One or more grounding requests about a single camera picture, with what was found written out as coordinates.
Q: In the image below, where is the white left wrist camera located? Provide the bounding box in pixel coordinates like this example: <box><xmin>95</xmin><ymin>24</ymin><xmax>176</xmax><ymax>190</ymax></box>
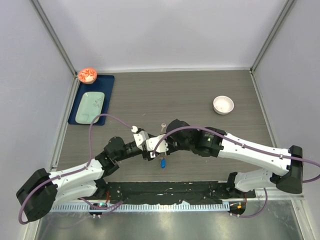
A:
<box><xmin>131</xmin><ymin>125</ymin><xmax>150</xmax><ymax>151</ymax></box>

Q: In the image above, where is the steel key organizer blue handle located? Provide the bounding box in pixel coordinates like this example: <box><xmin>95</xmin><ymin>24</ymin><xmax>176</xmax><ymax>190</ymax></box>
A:
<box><xmin>157</xmin><ymin>153</ymin><xmax>167</xmax><ymax>169</ymax></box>

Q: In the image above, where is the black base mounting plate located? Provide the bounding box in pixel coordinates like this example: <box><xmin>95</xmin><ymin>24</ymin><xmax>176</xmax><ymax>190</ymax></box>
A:
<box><xmin>85</xmin><ymin>181</ymin><xmax>256</xmax><ymax>205</ymax></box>

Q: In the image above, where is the dark blue tray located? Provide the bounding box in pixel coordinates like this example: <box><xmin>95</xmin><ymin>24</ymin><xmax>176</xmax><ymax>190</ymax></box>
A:
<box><xmin>68</xmin><ymin>75</ymin><xmax>115</xmax><ymax>126</ymax></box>

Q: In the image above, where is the white slotted cable duct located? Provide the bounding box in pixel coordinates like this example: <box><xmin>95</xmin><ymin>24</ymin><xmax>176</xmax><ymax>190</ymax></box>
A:
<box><xmin>50</xmin><ymin>201</ymin><xmax>230</xmax><ymax>215</ymax></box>

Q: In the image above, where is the orange patterned bowl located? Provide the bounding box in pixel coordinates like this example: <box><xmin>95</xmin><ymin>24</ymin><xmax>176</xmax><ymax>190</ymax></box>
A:
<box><xmin>77</xmin><ymin>67</ymin><xmax>98</xmax><ymax>84</ymax></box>

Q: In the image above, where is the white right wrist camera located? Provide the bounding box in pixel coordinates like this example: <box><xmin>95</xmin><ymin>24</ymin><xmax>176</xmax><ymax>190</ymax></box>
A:
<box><xmin>145</xmin><ymin>134</ymin><xmax>169</xmax><ymax>159</ymax></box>

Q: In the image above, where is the pale green rectangular plate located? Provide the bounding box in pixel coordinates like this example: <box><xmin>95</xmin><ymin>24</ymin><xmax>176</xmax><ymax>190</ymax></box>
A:
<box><xmin>75</xmin><ymin>91</ymin><xmax>105</xmax><ymax>125</ymax></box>

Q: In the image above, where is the white bowl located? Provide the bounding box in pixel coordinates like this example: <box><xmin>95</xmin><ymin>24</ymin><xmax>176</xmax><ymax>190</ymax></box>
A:
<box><xmin>212</xmin><ymin>95</ymin><xmax>235</xmax><ymax>115</ymax></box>

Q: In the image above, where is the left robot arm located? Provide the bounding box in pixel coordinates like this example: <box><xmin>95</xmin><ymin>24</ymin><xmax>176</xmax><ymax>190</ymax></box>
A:
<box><xmin>16</xmin><ymin>133</ymin><xmax>167</xmax><ymax>225</ymax></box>

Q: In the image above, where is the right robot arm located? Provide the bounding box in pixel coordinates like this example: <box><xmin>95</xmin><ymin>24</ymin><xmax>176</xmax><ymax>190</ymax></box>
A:
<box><xmin>166</xmin><ymin>119</ymin><xmax>303</xmax><ymax>198</ymax></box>

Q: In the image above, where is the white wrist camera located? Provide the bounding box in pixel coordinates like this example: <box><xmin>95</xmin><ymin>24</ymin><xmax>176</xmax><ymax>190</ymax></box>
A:
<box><xmin>145</xmin><ymin>134</ymin><xmax>169</xmax><ymax>159</ymax></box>
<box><xmin>131</xmin><ymin>125</ymin><xmax>150</xmax><ymax>151</ymax></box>

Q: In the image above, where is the silver key with ring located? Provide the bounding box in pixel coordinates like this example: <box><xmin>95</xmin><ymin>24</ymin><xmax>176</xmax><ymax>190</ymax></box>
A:
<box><xmin>161</xmin><ymin>123</ymin><xmax>167</xmax><ymax>132</ymax></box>

